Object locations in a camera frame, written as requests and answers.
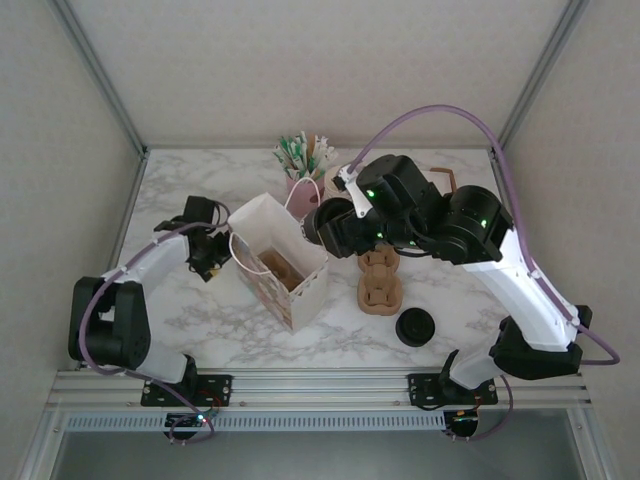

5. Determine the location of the animal print paper gift bag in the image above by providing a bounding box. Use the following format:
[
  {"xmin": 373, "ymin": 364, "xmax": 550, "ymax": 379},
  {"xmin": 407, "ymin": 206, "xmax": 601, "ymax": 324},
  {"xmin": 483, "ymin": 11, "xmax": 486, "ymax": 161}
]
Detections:
[{"xmin": 227, "ymin": 177, "xmax": 331, "ymax": 332}]

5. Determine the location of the single brown pulp carrier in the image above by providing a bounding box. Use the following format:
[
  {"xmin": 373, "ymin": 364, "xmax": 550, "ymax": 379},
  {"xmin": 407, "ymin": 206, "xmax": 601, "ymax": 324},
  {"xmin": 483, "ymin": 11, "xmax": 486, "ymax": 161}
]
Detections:
[{"xmin": 256, "ymin": 249, "xmax": 307, "ymax": 292}]

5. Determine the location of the brown cardboard napkin tray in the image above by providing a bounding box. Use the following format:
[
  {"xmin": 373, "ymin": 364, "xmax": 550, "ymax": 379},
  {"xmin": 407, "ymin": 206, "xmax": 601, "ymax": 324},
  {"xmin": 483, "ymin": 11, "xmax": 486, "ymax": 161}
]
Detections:
[{"xmin": 425, "ymin": 166, "xmax": 459, "ymax": 195}]

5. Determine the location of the pink paper cup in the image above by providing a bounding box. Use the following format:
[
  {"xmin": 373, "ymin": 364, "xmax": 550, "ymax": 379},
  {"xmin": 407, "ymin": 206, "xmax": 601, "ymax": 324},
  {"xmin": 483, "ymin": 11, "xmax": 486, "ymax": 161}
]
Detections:
[{"xmin": 285, "ymin": 174, "xmax": 329, "ymax": 221}]

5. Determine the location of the stack of brown pulp carriers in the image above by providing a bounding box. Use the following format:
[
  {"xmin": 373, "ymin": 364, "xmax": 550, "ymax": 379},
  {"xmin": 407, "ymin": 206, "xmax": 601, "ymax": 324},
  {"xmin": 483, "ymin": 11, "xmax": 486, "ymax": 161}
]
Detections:
[{"xmin": 357, "ymin": 247, "xmax": 404, "ymax": 318}]

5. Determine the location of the wooden stirrer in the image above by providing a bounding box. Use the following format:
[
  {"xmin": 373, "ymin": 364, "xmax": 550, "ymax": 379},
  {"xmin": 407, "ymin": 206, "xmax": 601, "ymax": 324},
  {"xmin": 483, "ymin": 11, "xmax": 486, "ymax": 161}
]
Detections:
[{"xmin": 306, "ymin": 133, "xmax": 321, "ymax": 177}]

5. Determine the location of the stack of black cup lids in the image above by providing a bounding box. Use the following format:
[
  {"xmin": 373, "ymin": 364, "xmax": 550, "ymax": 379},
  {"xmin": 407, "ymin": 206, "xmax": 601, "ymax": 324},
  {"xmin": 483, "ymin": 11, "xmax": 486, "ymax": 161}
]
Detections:
[{"xmin": 394, "ymin": 307, "xmax": 438, "ymax": 347}]

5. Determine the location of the black controller board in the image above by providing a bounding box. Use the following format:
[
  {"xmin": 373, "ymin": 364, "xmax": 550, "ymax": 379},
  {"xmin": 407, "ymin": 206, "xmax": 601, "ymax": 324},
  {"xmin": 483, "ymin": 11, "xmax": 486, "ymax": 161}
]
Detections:
[
  {"xmin": 164, "ymin": 412, "xmax": 211, "ymax": 429},
  {"xmin": 447, "ymin": 410, "xmax": 481, "ymax": 429}
]

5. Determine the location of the aluminium side rail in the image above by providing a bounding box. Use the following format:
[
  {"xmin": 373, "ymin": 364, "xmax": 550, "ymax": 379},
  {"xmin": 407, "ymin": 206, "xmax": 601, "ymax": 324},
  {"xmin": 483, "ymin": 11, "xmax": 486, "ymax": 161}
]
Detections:
[
  {"xmin": 77, "ymin": 149, "xmax": 150, "ymax": 371},
  {"xmin": 491, "ymin": 144, "xmax": 542, "ymax": 301}
]

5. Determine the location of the aluminium front rail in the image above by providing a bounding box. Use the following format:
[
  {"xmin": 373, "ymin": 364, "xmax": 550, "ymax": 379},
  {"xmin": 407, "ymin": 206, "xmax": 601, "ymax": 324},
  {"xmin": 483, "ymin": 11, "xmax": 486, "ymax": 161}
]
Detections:
[{"xmin": 49, "ymin": 368, "xmax": 592, "ymax": 411}]

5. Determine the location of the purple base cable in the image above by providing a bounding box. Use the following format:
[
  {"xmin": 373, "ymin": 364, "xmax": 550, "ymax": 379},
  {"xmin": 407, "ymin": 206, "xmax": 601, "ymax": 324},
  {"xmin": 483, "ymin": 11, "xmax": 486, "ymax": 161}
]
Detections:
[
  {"xmin": 449, "ymin": 377, "xmax": 516, "ymax": 444},
  {"xmin": 167, "ymin": 394, "xmax": 217, "ymax": 446}
]

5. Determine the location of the aluminium frame post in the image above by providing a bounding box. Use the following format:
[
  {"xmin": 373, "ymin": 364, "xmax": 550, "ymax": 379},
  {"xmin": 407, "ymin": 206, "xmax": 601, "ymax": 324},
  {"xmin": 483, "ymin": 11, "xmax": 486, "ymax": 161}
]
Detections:
[
  {"xmin": 49, "ymin": 0, "xmax": 150, "ymax": 157},
  {"xmin": 491, "ymin": 0, "xmax": 591, "ymax": 157}
]

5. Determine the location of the grey slotted cable duct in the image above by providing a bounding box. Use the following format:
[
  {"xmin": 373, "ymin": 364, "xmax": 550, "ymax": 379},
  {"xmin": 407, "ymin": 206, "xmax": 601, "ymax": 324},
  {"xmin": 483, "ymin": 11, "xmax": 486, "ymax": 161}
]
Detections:
[{"xmin": 67, "ymin": 412, "xmax": 447, "ymax": 432}]

